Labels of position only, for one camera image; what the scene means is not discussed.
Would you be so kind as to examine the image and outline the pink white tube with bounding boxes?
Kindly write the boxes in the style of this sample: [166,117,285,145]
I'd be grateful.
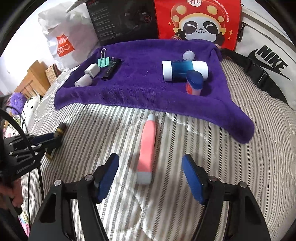
[137,113,156,185]

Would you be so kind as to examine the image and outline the white round plug adapter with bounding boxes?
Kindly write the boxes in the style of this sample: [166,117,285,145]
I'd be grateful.
[74,74,93,87]

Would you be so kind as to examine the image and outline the white square charger plug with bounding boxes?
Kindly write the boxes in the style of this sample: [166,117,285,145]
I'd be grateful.
[84,63,100,78]

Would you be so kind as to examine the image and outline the green binder clip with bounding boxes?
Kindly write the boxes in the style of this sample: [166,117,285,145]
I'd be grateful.
[97,48,110,68]

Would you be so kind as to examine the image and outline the black lighter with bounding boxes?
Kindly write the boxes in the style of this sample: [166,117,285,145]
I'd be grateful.
[101,58,122,81]

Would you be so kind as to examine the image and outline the blue white cylinder bottle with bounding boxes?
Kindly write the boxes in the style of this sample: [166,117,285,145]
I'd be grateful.
[162,60,209,81]

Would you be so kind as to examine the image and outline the small white night light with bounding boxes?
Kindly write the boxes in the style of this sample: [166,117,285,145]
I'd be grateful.
[183,50,195,61]

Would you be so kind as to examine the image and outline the black gold lipstick box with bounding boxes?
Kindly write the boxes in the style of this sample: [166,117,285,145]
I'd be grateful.
[46,123,67,160]

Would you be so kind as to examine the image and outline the person's left hand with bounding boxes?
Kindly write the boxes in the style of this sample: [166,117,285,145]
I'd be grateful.
[1,178,23,208]

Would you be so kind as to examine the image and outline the purple plush toy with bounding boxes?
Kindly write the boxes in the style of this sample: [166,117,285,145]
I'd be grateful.
[10,92,27,115]

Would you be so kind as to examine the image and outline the wooden furniture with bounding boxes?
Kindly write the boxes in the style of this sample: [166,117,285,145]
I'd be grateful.
[14,61,50,99]

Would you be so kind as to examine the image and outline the patterned brown box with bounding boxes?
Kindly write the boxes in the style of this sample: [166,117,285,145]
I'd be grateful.
[45,64,61,85]

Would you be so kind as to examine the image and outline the purple towel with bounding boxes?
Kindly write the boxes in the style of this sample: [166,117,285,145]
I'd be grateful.
[54,39,254,144]

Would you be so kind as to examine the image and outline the white Miniso plastic bag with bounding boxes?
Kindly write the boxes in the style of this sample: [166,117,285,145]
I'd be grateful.
[38,3,98,71]

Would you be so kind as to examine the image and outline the black headset box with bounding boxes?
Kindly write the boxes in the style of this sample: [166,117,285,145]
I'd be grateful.
[66,0,159,46]

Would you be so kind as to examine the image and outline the white Nike waist bag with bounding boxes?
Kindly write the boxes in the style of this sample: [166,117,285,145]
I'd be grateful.
[221,1,295,109]

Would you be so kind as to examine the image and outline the red panda paper bag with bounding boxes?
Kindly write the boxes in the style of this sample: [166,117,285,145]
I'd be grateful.
[154,0,242,50]

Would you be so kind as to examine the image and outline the black cable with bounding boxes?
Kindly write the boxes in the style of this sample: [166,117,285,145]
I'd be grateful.
[0,105,45,223]

